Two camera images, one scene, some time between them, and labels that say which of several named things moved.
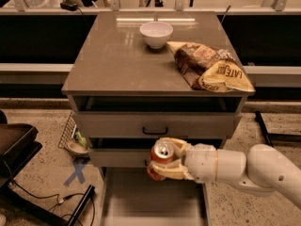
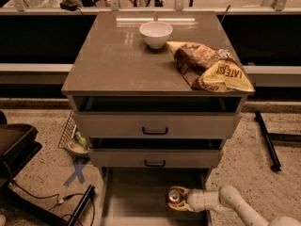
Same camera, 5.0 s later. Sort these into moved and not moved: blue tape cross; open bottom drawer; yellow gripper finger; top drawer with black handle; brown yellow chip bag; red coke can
Moved: yellow gripper finger; red coke can
Not moved: top drawer with black handle; open bottom drawer; brown yellow chip bag; blue tape cross
